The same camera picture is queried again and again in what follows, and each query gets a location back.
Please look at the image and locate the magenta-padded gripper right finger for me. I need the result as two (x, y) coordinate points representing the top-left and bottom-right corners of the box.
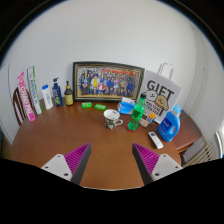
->
(131, 143), (184, 186)

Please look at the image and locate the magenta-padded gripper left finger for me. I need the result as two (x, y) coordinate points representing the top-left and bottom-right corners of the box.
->
(40, 143), (92, 186)

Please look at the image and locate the green plastic drink bottle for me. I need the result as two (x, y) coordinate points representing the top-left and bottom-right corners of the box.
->
(127, 92), (147, 131)

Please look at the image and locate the white remote control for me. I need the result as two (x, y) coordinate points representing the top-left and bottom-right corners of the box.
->
(148, 131), (164, 150)

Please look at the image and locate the blue detergent bottle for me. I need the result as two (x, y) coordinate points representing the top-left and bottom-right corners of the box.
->
(157, 104), (183, 143)

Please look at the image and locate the white radiator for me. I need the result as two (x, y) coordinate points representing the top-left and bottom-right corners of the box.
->
(183, 139), (218, 168)

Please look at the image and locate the flat round red coaster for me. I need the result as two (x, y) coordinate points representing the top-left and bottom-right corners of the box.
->
(125, 123), (140, 132)

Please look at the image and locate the colourful puzzle cube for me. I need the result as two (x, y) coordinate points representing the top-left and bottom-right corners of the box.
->
(139, 112), (157, 128)

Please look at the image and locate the small green packet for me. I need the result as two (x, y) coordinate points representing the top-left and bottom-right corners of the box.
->
(81, 101), (94, 109)
(94, 103), (107, 112)

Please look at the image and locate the camouflage print mug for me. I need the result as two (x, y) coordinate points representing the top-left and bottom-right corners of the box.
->
(103, 108), (124, 130)

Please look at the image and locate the blue tissue pack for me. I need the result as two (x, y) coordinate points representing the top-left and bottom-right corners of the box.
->
(116, 96), (137, 116)

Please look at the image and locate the white shampoo bottle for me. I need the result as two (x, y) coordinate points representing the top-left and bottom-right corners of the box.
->
(41, 84), (54, 111)

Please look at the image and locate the amber pump bottle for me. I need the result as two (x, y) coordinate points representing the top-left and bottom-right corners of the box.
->
(64, 80), (74, 107)

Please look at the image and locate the dark blue pump bottle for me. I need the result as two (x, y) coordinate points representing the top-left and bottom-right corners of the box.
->
(51, 77), (64, 108)

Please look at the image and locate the white paper gift bag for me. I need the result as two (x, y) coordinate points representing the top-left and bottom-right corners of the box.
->
(137, 62), (183, 125)

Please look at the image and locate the pink and white tall box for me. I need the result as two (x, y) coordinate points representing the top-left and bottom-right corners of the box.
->
(17, 71), (36, 122)

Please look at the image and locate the green and white tall box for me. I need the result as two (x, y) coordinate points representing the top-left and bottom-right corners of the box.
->
(26, 65), (43, 116)

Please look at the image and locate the framed group photo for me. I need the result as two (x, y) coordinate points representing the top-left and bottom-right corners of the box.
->
(72, 61), (146, 103)

